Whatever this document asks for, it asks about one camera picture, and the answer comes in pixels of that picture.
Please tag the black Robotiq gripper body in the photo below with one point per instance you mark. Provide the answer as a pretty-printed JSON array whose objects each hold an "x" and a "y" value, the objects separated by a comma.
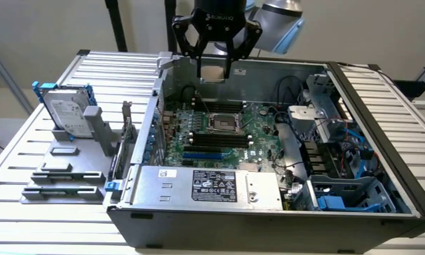
[{"x": 218, "y": 16}]

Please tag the square silver CPU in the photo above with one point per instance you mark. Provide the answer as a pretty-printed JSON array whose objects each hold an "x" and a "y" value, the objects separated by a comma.
[{"x": 211, "y": 73}]

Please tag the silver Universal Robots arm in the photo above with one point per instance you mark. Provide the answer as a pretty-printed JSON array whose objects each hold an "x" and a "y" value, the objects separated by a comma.
[{"x": 275, "y": 21}]

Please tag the black RAM slot bank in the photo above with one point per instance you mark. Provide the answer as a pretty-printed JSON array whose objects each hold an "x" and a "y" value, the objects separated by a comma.
[
  {"x": 218, "y": 139},
  {"x": 218, "y": 106}
]

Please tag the CPU socket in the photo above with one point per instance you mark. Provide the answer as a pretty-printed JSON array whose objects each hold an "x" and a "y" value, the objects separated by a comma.
[{"x": 223, "y": 122}]

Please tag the black expansion slot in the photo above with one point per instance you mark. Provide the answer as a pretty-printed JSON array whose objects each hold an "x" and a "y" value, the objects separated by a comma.
[{"x": 201, "y": 148}]

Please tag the blue expansion slot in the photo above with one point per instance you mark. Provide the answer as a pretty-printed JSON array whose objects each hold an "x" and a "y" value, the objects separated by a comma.
[{"x": 202, "y": 155}]

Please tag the black pole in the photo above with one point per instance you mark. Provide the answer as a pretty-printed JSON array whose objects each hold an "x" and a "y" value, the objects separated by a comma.
[
  {"x": 169, "y": 26},
  {"x": 117, "y": 24}
]

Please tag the thin metal locking lever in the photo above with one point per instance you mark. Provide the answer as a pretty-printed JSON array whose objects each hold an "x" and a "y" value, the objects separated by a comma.
[{"x": 202, "y": 105}]

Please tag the metal disk bay cage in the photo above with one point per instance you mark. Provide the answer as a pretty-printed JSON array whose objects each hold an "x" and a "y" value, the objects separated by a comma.
[{"x": 318, "y": 106}]

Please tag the green motherboard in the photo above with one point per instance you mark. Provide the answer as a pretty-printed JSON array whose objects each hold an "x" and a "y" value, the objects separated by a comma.
[{"x": 261, "y": 140}]

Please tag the blue disk carrier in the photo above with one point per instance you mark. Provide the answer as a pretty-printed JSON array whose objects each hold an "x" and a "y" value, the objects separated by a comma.
[{"x": 45, "y": 86}]

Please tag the graphics card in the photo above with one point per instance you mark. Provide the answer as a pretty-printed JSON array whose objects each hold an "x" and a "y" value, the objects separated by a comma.
[{"x": 125, "y": 138}]

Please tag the silver hard disk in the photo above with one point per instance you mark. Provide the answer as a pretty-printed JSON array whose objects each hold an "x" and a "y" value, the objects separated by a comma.
[{"x": 67, "y": 111}]

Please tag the small silver heatsink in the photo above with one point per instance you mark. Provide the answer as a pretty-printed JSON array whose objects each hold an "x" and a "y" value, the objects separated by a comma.
[{"x": 249, "y": 167}]

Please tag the grey parts rack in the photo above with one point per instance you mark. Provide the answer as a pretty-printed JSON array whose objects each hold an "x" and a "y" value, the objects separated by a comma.
[{"x": 77, "y": 162}]

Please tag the silver power supply unit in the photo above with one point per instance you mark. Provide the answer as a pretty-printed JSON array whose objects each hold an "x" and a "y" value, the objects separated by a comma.
[{"x": 183, "y": 188}]

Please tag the blue case latch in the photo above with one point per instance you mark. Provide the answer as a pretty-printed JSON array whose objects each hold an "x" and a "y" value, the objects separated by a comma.
[{"x": 113, "y": 185}]

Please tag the grey and blue disk bay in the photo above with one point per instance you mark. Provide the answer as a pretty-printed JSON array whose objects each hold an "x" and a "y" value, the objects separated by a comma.
[{"x": 350, "y": 191}]

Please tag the green RAM stick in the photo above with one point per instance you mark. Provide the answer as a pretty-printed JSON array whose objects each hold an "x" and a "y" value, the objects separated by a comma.
[{"x": 61, "y": 191}]

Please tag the open black PC case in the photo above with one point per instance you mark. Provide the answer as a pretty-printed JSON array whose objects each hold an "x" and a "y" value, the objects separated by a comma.
[{"x": 233, "y": 228}]

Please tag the grey air duct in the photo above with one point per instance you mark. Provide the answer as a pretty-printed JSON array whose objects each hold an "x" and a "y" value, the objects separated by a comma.
[{"x": 287, "y": 143}]

